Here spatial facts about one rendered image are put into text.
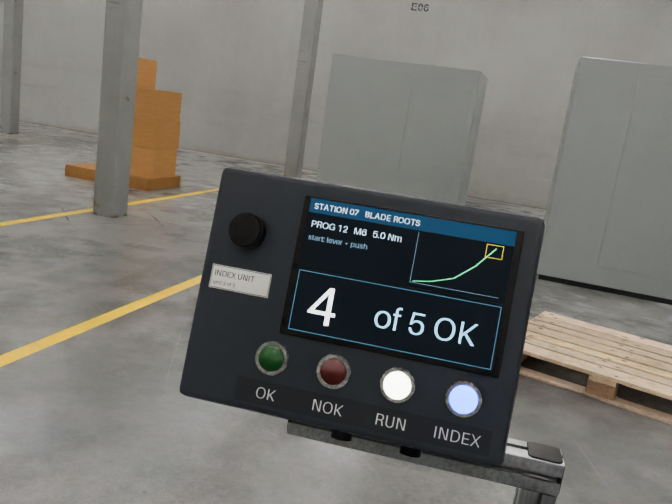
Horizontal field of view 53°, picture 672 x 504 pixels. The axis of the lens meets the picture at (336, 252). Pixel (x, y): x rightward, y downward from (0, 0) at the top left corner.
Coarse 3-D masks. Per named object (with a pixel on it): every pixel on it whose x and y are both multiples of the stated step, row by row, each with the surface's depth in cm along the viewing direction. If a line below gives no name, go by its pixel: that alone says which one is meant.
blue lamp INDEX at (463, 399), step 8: (456, 384) 50; (464, 384) 50; (472, 384) 50; (448, 392) 50; (456, 392) 49; (464, 392) 49; (472, 392) 49; (448, 400) 50; (456, 400) 49; (464, 400) 49; (472, 400) 49; (480, 400) 50; (448, 408) 50; (456, 408) 49; (464, 408) 49; (472, 408) 49; (464, 416) 50
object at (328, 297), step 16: (304, 272) 53; (320, 272) 53; (304, 288) 53; (320, 288) 52; (336, 288) 52; (352, 288) 52; (304, 304) 53; (320, 304) 52; (336, 304) 52; (352, 304) 52; (288, 320) 53; (304, 320) 52; (320, 320) 52; (336, 320) 52; (320, 336) 52; (336, 336) 52
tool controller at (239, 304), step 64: (256, 192) 54; (320, 192) 53; (384, 192) 53; (256, 256) 54; (320, 256) 53; (384, 256) 52; (448, 256) 51; (512, 256) 50; (256, 320) 53; (384, 320) 51; (448, 320) 51; (512, 320) 50; (192, 384) 54; (256, 384) 53; (320, 384) 52; (448, 384) 50; (512, 384) 50; (448, 448) 50
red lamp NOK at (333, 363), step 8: (320, 360) 52; (328, 360) 51; (336, 360) 51; (344, 360) 52; (320, 368) 52; (328, 368) 51; (336, 368) 51; (344, 368) 51; (320, 376) 52; (328, 376) 51; (336, 376) 51; (344, 376) 51; (328, 384) 52; (336, 384) 51; (344, 384) 51
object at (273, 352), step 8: (264, 344) 53; (272, 344) 53; (280, 344) 53; (256, 352) 53; (264, 352) 52; (272, 352) 52; (280, 352) 52; (256, 360) 53; (264, 360) 52; (272, 360) 52; (280, 360) 52; (288, 360) 52; (264, 368) 52; (272, 368) 52; (280, 368) 52
